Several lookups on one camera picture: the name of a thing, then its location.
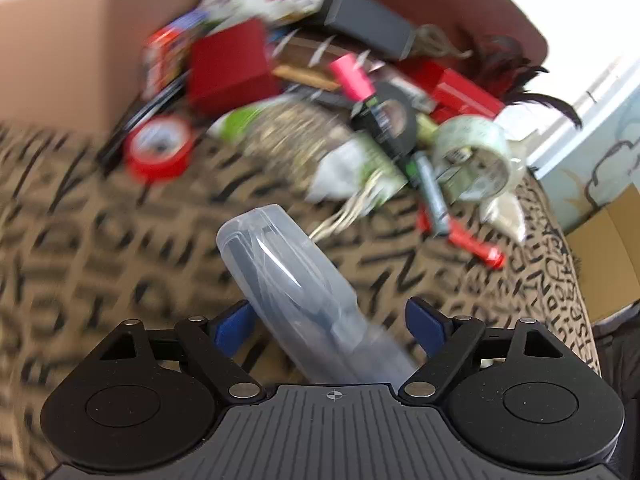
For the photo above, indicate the clear plastic case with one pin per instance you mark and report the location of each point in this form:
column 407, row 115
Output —
column 290, row 280

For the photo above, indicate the black marker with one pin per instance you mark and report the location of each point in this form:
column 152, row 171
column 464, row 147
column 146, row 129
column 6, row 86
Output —
column 145, row 112

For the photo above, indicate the pink tube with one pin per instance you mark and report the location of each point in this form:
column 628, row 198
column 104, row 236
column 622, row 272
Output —
column 352, row 76

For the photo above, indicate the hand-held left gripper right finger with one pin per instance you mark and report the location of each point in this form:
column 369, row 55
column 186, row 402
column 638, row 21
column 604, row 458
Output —
column 425, row 320

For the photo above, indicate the beige rubber bands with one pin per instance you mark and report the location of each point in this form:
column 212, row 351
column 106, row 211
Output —
column 437, row 40

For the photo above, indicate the black tape roll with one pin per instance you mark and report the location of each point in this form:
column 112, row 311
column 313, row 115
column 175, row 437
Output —
column 387, row 120

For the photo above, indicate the green white packet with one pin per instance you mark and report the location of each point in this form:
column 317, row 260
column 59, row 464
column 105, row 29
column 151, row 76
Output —
column 300, row 145

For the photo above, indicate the flat red box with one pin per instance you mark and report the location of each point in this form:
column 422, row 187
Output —
column 467, row 92
column 417, row 72

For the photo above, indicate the clear tape roll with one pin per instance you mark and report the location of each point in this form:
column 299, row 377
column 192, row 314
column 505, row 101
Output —
column 475, row 160

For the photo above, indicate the green grey marker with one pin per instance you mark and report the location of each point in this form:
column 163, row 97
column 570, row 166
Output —
column 430, row 192

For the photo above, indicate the letter-printed brown blanket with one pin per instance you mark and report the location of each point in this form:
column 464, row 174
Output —
column 100, row 240

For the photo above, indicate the black feathers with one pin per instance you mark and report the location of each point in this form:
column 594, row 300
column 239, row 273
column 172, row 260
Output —
column 505, row 65

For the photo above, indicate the brown stitched case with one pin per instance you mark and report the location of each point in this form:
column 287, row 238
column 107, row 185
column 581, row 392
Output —
column 310, row 52

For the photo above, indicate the red tape roll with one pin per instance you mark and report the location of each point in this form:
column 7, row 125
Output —
column 157, row 147

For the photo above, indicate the colourful card box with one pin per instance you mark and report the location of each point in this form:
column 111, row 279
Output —
column 170, row 50

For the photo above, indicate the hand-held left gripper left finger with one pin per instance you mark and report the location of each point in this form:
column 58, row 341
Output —
column 232, row 322

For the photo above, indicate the red marker pen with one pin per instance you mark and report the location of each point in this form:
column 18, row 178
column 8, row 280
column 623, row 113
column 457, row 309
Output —
column 472, row 245

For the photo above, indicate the dark red box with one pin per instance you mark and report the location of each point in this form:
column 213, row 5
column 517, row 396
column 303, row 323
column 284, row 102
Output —
column 230, row 67

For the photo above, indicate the black rectangular box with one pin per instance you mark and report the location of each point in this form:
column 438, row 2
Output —
column 365, row 20

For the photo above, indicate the plain cardboard carton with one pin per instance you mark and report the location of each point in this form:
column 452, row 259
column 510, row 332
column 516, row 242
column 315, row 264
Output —
column 605, row 260

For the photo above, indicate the cardboard box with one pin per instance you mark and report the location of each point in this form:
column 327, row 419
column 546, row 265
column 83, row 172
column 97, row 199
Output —
column 65, row 50

